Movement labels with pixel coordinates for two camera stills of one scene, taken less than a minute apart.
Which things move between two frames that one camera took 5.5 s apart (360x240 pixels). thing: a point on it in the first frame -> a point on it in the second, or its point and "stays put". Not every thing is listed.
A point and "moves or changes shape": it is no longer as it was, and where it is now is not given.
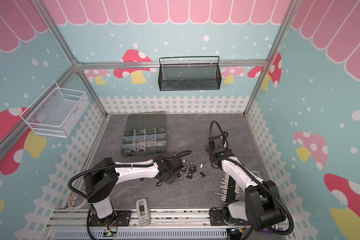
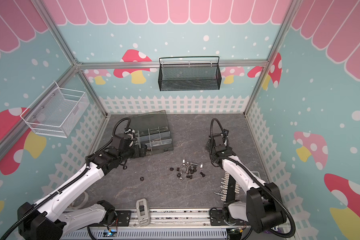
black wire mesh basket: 186,77 stays put
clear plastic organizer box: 145,134 moves or changes shape
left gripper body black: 170,179 -> 133,152
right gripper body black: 214,145 stays put
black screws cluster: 191,169 stays put
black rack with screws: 229,187 stays put
